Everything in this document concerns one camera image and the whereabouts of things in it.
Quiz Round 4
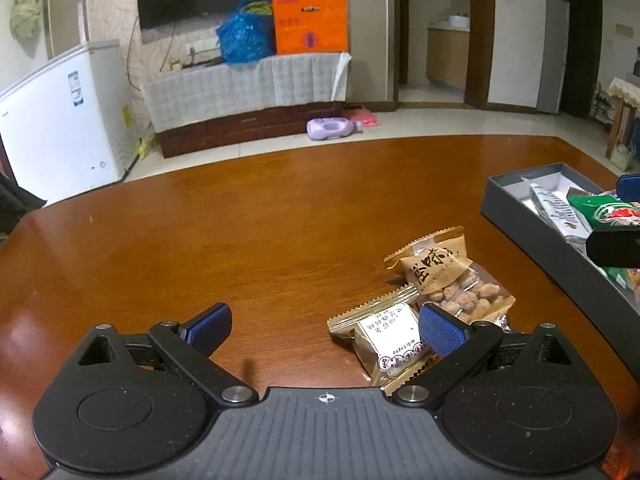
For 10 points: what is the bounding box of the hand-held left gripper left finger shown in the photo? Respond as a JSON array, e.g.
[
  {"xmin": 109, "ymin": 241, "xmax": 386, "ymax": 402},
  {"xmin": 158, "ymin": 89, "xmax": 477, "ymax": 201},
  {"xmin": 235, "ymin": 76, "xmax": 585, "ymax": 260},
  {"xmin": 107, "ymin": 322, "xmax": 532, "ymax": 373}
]
[{"xmin": 75, "ymin": 302, "xmax": 261, "ymax": 408}]

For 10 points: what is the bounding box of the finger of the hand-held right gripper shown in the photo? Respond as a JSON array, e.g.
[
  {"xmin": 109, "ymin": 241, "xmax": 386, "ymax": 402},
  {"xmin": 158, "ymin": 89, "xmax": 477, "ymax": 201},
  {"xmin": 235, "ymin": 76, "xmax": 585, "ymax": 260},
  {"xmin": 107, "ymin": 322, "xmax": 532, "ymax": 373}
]
[
  {"xmin": 616, "ymin": 173, "xmax": 640, "ymax": 201},
  {"xmin": 586, "ymin": 228, "xmax": 640, "ymax": 268}
]

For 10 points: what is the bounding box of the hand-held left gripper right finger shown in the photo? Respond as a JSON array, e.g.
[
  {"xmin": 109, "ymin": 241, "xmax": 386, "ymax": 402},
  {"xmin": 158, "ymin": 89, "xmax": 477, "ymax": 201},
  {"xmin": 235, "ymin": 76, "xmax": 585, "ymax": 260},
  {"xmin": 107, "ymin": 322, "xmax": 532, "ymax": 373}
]
[{"xmin": 390, "ymin": 303, "xmax": 574, "ymax": 408}]

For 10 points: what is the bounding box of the green snack packet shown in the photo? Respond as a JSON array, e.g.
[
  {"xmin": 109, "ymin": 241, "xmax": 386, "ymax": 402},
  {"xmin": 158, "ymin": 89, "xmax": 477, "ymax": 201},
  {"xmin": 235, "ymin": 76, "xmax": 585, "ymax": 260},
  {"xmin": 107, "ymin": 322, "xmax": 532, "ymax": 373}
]
[{"xmin": 567, "ymin": 194, "xmax": 640, "ymax": 232}]

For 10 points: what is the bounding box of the tan peanut snack packet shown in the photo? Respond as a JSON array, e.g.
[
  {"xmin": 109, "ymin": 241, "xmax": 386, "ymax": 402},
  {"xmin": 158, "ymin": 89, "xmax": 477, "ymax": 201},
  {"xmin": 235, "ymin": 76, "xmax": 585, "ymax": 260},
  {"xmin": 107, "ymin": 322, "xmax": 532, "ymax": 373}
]
[
  {"xmin": 399, "ymin": 246, "xmax": 517, "ymax": 328},
  {"xmin": 384, "ymin": 226, "xmax": 468, "ymax": 273}
]

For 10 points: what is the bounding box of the gold packet with white label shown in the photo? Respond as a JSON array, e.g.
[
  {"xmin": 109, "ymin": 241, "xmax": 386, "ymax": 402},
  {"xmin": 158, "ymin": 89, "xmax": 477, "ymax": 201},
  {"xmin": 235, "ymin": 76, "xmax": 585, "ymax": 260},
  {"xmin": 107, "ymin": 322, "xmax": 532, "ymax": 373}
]
[{"xmin": 327, "ymin": 287, "xmax": 437, "ymax": 387}]

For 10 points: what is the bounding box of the white snack packet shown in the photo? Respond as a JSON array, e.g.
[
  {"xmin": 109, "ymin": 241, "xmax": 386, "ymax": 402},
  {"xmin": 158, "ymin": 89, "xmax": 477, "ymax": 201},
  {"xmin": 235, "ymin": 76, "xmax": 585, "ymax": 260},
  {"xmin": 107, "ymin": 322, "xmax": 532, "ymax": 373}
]
[{"xmin": 529, "ymin": 183, "xmax": 594, "ymax": 242}]

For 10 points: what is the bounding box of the grey cardboard box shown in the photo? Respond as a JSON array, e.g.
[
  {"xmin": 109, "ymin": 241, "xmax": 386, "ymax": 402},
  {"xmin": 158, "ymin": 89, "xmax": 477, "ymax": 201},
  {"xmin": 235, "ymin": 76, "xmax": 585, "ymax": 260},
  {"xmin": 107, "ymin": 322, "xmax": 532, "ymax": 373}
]
[{"xmin": 481, "ymin": 162, "xmax": 640, "ymax": 332}]

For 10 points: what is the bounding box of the wooden side table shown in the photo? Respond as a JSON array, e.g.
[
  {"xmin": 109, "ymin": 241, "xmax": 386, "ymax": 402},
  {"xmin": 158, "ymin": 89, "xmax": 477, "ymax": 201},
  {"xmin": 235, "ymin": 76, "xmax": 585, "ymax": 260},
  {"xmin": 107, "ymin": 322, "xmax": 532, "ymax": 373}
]
[{"xmin": 595, "ymin": 74, "xmax": 640, "ymax": 162}]

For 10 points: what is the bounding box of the dark wooden door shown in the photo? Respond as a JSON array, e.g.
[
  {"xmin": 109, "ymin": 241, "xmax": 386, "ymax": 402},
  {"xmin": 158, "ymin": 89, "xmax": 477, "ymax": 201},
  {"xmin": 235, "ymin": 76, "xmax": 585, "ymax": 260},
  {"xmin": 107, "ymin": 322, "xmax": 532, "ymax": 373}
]
[{"xmin": 559, "ymin": 0, "xmax": 604, "ymax": 120}]

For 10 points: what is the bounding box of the grey refrigerator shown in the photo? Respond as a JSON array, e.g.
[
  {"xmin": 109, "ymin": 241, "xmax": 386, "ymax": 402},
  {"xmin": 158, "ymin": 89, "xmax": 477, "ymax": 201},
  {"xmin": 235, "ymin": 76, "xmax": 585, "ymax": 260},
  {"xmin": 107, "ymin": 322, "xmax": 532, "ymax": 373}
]
[{"xmin": 537, "ymin": 0, "xmax": 571, "ymax": 115}]

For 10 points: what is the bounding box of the dark wooden television cabinet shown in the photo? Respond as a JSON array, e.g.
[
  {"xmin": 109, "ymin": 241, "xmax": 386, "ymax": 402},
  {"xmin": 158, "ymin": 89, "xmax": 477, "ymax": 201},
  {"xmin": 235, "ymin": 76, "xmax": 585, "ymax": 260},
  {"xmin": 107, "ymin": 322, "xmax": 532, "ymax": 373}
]
[{"xmin": 156, "ymin": 101, "xmax": 347, "ymax": 159}]

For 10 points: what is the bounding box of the wooden kitchen cabinet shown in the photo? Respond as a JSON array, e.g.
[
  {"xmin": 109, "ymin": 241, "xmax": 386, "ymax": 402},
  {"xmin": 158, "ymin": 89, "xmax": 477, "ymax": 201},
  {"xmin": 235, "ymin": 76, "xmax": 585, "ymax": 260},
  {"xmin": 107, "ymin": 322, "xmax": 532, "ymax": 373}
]
[{"xmin": 426, "ymin": 25, "xmax": 471, "ymax": 92}]

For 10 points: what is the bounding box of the pink plastic bag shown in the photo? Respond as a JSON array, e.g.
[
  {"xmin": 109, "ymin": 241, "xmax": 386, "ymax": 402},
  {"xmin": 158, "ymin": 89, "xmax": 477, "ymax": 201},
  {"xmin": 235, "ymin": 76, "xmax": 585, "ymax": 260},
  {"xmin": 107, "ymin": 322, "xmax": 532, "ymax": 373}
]
[{"xmin": 348, "ymin": 105, "xmax": 380, "ymax": 129}]

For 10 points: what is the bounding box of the purple plastic bottle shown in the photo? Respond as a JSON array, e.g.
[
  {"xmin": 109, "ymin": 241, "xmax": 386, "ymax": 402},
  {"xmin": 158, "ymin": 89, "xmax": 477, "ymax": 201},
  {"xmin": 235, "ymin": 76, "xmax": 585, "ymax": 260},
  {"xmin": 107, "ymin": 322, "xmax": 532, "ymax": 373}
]
[{"xmin": 306, "ymin": 116, "xmax": 365, "ymax": 141}]

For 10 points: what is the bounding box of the cloth-covered TV cabinet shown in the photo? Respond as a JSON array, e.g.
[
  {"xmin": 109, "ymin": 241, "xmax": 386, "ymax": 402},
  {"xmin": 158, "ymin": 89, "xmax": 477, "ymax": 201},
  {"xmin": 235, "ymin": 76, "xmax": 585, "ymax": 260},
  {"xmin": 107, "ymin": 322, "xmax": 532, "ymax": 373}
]
[{"xmin": 142, "ymin": 52, "xmax": 351, "ymax": 134}]

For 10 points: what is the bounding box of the white chest freezer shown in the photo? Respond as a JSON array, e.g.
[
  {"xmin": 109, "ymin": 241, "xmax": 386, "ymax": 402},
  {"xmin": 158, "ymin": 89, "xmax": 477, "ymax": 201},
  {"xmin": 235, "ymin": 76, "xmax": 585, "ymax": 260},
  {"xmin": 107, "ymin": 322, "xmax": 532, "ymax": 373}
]
[{"xmin": 0, "ymin": 40, "xmax": 139, "ymax": 207}]

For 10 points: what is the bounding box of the blue plastic bag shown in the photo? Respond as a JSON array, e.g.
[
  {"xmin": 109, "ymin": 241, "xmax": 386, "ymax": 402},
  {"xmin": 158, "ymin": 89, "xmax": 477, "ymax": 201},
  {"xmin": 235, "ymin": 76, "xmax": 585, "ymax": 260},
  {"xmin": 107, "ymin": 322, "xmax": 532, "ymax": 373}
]
[{"xmin": 215, "ymin": 0, "xmax": 277, "ymax": 65}]

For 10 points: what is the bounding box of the orange gift bag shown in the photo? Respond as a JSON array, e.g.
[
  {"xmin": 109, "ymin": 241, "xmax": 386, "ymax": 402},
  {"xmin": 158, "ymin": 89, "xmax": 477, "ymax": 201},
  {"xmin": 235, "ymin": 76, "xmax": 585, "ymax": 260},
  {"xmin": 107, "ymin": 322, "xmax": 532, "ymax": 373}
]
[{"xmin": 272, "ymin": 0, "xmax": 349, "ymax": 56}]

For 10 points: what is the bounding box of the hanging beige cloth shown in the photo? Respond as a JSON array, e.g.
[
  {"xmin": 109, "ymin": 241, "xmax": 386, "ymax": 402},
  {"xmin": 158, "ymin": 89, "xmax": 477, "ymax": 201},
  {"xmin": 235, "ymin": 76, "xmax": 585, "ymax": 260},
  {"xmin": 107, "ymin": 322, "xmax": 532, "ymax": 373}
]
[{"xmin": 9, "ymin": 0, "xmax": 49, "ymax": 54}]

